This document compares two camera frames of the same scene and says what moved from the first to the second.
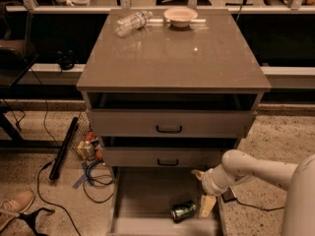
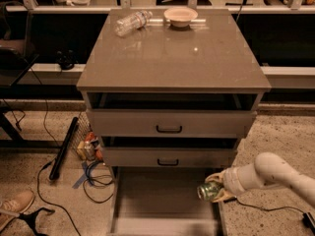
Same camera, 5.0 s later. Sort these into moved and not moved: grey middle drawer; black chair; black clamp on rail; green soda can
Moved: green soda can
Not moved: black chair; black clamp on rail; grey middle drawer
